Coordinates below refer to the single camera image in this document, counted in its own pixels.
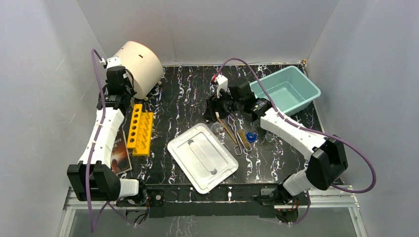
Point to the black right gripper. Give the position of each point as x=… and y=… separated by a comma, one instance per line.
x=213, y=105

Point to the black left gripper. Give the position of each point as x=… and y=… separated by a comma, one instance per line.
x=117, y=76

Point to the tan rubber tube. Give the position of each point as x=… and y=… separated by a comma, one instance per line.
x=225, y=127

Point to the clear cylinder blue base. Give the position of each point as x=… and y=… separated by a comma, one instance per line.
x=251, y=137

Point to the clear glass beaker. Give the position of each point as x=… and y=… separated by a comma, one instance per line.
x=269, y=137

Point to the teal plastic bin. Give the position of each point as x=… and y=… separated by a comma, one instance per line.
x=291, y=90

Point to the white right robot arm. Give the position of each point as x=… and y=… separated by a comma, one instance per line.
x=326, y=156

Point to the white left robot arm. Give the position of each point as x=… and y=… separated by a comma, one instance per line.
x=92, y=177

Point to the cream cylindrical drum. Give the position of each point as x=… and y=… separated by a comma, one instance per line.
x=144, y=66

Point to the wooden test tube clamp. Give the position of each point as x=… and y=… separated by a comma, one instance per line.
x=244, y=141

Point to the white bin lid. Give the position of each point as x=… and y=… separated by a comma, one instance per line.
x=202, y=157

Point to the yellow test tube rack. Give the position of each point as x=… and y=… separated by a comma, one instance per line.
x=140, y=131

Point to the dark book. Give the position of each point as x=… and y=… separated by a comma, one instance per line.
x=120, y=158

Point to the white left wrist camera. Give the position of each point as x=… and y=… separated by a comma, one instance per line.
x=114, y=61

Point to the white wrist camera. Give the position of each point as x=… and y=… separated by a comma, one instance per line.
x=114, y=61
x=221, y=83

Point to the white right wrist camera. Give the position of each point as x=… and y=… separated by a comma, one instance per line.
x=221, y=83

